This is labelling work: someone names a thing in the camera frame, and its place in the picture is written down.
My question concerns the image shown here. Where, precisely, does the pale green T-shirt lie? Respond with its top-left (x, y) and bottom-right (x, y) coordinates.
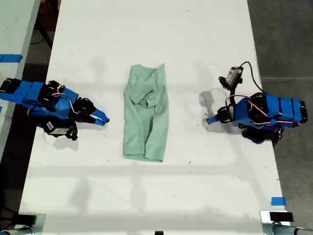
top-left (122, 63), bottom-right (171, 163)

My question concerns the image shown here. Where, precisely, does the long blue tape strip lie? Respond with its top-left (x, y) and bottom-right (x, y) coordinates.
top-left (0, 54), bottom-right (23, 63)

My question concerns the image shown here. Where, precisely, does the small blue tape square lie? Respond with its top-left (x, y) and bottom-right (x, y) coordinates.
top-left (270, 196), bottom-right (287, 206)

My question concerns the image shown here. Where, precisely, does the white side table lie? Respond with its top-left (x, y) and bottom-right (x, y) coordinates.
top-left (0, 0), bottom-right (41, 159)

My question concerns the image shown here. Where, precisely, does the metal table clamp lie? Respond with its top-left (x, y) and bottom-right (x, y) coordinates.
top-left (259, 210), bottom-right (313, 235)
top-left (0, 212), bottom-right (47, 235)

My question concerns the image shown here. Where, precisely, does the small black box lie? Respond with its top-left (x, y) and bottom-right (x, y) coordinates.
top-left (12, 213), bottom-right (38, 225)
top-left (269, 211), bottom-right (294, 222)

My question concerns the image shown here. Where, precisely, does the silver black camera on gripper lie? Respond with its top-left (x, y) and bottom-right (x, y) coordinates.
top-left (218, 66), bottom-right (244, 97)

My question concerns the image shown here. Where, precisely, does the black camera cable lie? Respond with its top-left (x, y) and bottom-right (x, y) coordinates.
top-left (239, 61), bottom-right (267, 95)

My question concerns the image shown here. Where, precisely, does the black floor cable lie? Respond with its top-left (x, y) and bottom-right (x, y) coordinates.
top-left (30, 22), bottom-right (53, 48)

